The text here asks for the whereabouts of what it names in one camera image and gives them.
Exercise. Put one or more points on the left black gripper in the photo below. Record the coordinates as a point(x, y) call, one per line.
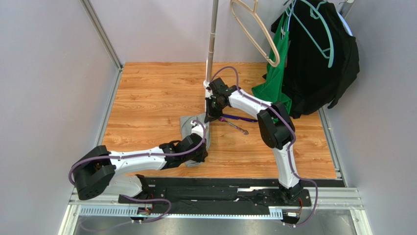
point(203, 155)

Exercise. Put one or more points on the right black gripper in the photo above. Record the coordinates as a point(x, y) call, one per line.
point(211, 114)

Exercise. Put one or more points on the grey cloth napkin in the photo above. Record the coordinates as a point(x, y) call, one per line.
point(186, 126)

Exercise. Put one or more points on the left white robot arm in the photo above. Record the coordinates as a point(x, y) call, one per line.
point(93, 173)

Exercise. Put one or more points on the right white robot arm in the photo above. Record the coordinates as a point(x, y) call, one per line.
point(276, 128)

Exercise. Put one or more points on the metal stand pole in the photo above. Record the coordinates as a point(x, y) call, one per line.
point(215, 4)

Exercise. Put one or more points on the green shirt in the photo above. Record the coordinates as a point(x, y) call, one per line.
point(271, 89)

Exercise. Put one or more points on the beige clothes hanger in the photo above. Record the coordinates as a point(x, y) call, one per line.
point(247, 17)

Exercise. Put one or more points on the black shirt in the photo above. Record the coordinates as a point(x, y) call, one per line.
point(307, 79)

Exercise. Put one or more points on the teal clothes hanger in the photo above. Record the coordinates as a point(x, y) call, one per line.
point(307, 15)

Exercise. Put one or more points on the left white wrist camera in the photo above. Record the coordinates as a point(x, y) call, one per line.
point(198, 129)

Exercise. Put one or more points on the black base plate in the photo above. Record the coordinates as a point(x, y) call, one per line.
point(212, 196)

